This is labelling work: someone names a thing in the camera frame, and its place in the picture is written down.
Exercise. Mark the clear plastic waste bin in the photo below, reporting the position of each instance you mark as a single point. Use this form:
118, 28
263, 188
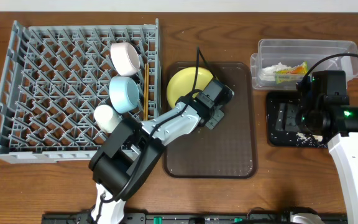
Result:
293, 52

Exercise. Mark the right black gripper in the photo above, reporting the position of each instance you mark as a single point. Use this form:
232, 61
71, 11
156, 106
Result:
286, 116

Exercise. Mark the white plastic cup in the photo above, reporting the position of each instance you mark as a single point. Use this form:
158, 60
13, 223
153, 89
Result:
106, 118

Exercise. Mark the green orange snack wrapper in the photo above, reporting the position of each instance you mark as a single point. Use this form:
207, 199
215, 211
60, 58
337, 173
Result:
288, 74

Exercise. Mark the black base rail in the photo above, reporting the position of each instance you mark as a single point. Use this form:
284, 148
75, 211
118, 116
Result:
256, 215

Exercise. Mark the wooden chopstick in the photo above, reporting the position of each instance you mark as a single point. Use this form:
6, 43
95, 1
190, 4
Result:
144, 90
147, 79

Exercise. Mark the light blue bowl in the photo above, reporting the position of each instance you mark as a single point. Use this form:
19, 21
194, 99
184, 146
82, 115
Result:
123, 93

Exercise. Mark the black waste tray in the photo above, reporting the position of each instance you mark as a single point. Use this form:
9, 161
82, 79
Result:
273, 99

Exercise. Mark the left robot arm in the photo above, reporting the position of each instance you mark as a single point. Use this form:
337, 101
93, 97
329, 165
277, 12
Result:
125, 160

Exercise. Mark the pink white bowl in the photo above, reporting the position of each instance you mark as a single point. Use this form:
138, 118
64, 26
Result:
125, 58

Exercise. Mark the grey plastic dishwasher rack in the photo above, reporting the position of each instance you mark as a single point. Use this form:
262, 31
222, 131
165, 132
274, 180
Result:
53, 79

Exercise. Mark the spilled rice pile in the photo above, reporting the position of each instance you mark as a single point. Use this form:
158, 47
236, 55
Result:
293, 139

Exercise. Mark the dark brown serving tray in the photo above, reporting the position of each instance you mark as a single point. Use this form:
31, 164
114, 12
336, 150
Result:
228, 151

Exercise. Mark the yellow round plate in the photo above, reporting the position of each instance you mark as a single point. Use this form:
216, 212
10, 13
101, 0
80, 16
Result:
182, 83

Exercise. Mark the white paper napkin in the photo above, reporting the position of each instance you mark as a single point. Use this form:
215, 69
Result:
271, 73

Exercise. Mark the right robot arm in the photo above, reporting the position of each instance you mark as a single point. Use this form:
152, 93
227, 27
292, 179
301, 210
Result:
321, 107

